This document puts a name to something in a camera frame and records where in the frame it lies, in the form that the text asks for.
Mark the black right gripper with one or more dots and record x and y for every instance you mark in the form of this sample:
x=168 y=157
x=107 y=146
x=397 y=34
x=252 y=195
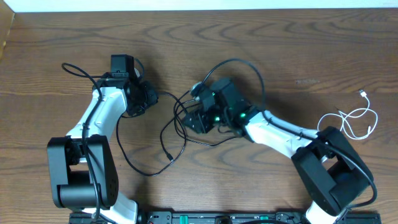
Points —
x=198 y=117

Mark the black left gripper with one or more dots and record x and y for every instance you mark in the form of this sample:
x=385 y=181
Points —
x=153 y=99

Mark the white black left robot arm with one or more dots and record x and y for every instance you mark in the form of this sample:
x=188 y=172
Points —
x=83 y=176

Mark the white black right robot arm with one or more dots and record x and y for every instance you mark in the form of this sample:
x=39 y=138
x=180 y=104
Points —
x=332 y=172

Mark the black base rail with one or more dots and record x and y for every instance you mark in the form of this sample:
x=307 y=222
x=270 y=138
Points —
x=216 y=218

